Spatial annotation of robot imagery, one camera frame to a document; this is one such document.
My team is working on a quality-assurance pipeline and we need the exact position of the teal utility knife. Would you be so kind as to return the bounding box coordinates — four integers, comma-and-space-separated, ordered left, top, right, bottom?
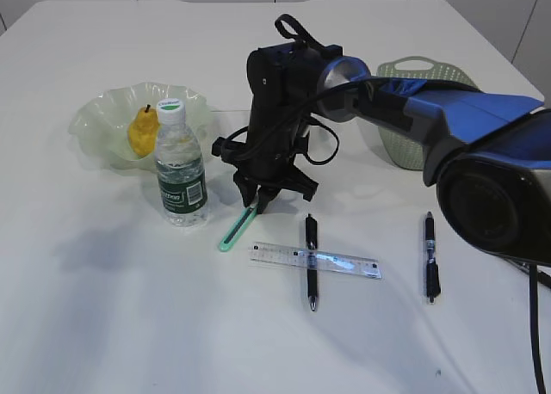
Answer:
218, 204, 257, 252

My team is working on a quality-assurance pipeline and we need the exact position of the black pen under ruler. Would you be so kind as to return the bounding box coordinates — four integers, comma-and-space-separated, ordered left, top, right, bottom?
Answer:
305, 214, 319, 312

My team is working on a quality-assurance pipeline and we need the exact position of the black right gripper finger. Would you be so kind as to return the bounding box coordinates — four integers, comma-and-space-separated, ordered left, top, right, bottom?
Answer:
233, 172, 257, 207
257, 186, 281, 214

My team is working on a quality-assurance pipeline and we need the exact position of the clear plastic ruler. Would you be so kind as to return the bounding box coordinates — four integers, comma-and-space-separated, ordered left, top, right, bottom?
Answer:
250, 242, 382, 280

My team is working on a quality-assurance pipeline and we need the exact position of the clear water bottle green label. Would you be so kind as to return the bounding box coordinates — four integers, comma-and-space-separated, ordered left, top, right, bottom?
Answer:
154, 98, 207, 228

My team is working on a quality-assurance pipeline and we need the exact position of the pale green wavy glass plate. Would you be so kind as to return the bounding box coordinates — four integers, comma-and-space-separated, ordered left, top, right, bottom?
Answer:
69, 82, 220, 172

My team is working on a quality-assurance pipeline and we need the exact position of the green plastic woven basket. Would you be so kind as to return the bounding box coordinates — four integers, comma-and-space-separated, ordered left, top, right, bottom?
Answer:
376, 56, 476, 170

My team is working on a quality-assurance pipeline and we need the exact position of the black pen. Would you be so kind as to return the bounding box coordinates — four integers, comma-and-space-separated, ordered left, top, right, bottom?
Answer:
506, 259, 551, 289
424, 212, 441, 304
305, 214, 319, 312

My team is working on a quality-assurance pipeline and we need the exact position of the yellow pear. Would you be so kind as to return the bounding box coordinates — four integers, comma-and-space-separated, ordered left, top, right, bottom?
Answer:
127, 104, 159, 157

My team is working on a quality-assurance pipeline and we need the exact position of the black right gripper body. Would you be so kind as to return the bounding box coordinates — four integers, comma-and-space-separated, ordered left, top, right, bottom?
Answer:
211, 126, 318, 201

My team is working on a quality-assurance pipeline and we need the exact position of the blue black right robot arm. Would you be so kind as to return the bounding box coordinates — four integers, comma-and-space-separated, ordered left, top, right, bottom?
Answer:
212, 42, 550, 265

